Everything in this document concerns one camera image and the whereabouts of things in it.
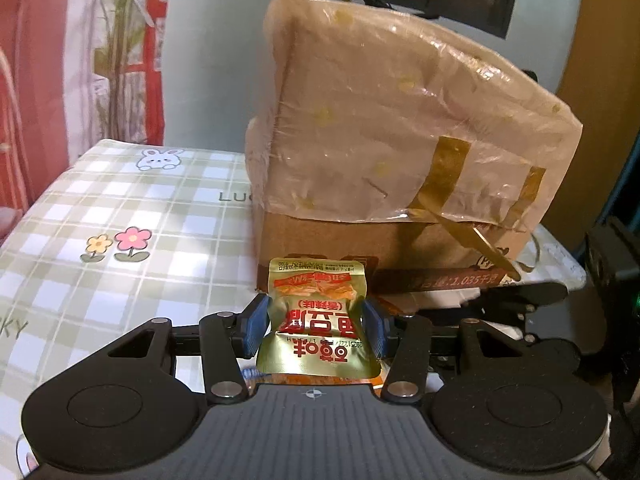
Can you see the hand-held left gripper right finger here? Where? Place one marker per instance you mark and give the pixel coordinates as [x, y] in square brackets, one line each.
[375, 330]

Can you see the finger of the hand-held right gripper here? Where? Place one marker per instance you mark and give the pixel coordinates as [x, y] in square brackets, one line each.
[525, 295]

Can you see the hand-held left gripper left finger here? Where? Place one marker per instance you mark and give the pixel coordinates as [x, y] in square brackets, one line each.
[255, 322]

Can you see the gold snack packet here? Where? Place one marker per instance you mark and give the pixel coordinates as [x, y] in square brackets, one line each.
[320, 330]

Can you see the brown cardboard box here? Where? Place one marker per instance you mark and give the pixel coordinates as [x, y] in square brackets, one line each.
[340, 240]

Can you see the tan plastic bag liner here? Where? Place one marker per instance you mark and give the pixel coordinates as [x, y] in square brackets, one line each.
[400, 110]

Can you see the orange snack packet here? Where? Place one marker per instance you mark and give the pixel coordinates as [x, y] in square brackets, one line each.
[370, 384]

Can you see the brown packing tape strip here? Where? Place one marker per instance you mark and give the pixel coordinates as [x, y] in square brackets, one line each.
[445, 170]
[527, 192]

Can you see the checkered bunny tablecloth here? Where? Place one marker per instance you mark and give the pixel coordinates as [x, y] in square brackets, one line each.
[150, 240]

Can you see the wooden door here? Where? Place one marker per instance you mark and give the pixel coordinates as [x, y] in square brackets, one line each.
[600, 60]

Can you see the pink printed curtain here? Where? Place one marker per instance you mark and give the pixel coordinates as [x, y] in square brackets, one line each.
[40, 60]

